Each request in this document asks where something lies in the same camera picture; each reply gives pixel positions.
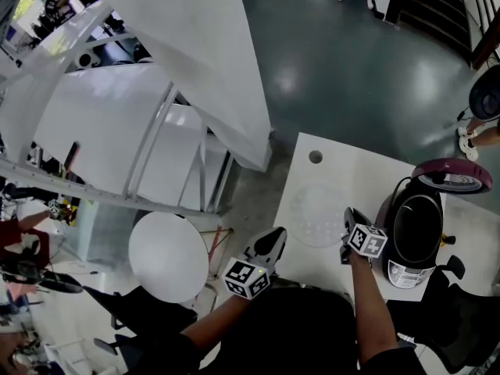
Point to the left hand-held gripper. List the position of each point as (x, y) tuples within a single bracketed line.
[(246, 276)]

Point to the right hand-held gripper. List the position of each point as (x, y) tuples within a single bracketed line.
[(367, 240)]

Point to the white perforated steamer tray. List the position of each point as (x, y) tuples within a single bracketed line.
[(316, 217)]

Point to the black pot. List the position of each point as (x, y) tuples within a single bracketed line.
[(418, 233)]

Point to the person's left forearm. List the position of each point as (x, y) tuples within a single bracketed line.
[(218, 322)]

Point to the person's right forearm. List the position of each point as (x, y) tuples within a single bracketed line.
[(371, 311)]

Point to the white square table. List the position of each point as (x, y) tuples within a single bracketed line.
[(351, 170)]

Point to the maroon rice cooker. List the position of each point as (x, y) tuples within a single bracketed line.
[(410, 276)]

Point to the person's black shirt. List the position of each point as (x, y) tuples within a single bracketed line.
[(281, 334)]

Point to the round white side table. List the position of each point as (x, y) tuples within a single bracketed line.
[(168, 256)]

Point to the black mesh office chair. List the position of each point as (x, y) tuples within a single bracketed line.
[(461, 318)]

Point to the white long desk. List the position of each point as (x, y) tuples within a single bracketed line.
[(97, 111)]

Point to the black metal-frame chair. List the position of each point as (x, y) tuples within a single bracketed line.
[(148, 315)]

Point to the white metal frame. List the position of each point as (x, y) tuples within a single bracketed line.
[(78, 191)]

